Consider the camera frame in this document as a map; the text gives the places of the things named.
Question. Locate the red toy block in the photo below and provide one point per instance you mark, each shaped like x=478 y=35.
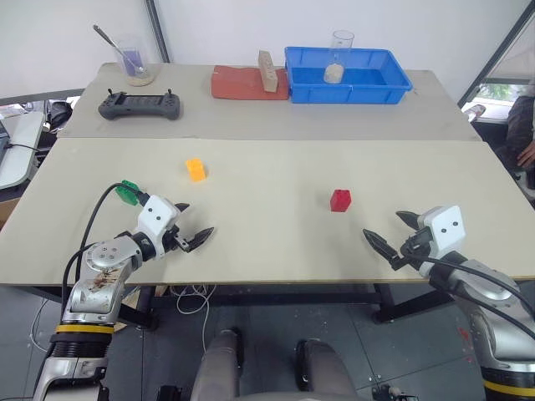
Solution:
x=340 y=201

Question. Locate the metal spoon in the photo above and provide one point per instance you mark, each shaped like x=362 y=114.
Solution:
x=119 y=48

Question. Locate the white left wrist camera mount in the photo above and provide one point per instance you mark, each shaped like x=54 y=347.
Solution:
x=157 y=217

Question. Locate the beige wooden block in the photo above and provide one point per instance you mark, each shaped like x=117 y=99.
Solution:
x=267 y=72

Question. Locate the blue plastic bin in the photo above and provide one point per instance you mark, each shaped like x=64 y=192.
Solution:
x=342 y=79

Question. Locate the white side desk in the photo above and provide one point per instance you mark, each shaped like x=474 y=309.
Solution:
x=18 y=146

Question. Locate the clear beaker with beige grains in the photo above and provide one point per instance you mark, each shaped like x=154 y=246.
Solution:
x=337 y=62

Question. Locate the green toy block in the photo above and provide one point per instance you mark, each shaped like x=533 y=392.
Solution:
x=126 y=193

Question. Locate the black office chair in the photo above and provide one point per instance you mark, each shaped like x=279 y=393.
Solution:
x=58 y=115

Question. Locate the black metal table frame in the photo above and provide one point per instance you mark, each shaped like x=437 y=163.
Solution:
x=292 y=296

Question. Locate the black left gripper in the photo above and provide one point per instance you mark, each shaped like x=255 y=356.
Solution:
x=172 y=239

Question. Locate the seated person in dark clothes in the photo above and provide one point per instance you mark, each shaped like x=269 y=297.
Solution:
x=520 y=121

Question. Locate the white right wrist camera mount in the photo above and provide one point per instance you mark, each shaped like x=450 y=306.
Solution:
x=444 y=227

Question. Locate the red cloth mat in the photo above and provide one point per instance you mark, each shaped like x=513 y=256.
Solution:
x=238 y=83

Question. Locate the yellow toy block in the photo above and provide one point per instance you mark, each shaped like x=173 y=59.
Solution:
x=196 y=170

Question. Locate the clear beaker with purple tint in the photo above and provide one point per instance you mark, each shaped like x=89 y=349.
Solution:
x=136 y=60

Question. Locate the grey handheld remote controller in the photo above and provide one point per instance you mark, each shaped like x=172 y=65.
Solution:
x=140 y=106

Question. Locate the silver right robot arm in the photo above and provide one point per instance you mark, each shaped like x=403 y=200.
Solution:
x=493 y=317

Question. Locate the bystander bare hand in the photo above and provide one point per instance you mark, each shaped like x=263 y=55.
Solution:
x=527 y=154

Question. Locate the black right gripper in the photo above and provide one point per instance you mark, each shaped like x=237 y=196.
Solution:
x=416 y=244

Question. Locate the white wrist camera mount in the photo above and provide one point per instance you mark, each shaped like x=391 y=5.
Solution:
x=444 y=227
x=157 y=217

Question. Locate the beige round coaster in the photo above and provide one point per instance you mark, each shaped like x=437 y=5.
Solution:
x=142 y=78

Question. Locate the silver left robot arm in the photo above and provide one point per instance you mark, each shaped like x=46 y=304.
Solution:
x=98 y=275

